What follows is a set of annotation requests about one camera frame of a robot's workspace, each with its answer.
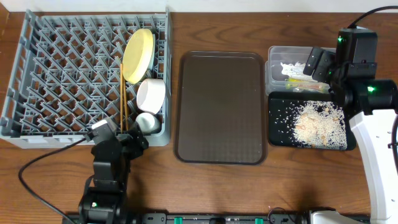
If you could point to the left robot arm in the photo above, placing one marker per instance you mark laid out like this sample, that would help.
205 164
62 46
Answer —
105 195

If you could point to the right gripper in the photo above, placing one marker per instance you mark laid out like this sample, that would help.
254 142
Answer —
325 58

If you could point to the yellow round plate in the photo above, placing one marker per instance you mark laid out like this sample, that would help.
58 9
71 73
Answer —
137 55

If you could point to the wooden chopstick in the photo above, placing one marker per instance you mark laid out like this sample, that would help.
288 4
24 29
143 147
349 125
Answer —
121 96
125 104

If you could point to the clear plastic bin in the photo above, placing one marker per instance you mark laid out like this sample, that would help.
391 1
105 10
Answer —
275 80

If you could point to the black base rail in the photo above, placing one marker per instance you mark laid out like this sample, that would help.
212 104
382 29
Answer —
277 218

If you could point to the white cup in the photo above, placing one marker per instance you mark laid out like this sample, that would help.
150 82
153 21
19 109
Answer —
148 123

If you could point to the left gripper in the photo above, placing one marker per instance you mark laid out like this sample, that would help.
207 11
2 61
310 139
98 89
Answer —
131 142

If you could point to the spilled rice pile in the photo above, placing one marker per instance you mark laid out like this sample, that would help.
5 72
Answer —
320 124

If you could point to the grey plastic dish rack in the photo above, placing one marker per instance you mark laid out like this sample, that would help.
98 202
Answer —
65 75

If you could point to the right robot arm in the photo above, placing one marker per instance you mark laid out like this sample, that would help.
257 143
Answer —
370 106

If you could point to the white tissue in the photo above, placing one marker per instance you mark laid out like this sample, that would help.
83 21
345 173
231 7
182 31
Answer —
295 71

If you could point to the green orange snack wrapper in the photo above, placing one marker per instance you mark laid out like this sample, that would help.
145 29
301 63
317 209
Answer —
302 85

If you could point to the white round bowl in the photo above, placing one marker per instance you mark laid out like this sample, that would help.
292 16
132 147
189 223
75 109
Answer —
150 95

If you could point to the brown serving tray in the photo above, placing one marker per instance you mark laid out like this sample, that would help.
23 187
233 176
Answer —
221 112

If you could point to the light blue bowl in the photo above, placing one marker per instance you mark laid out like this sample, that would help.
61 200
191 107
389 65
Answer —
151 63

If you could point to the black waste tray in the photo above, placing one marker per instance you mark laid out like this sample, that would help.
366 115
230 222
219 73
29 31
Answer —
280 124

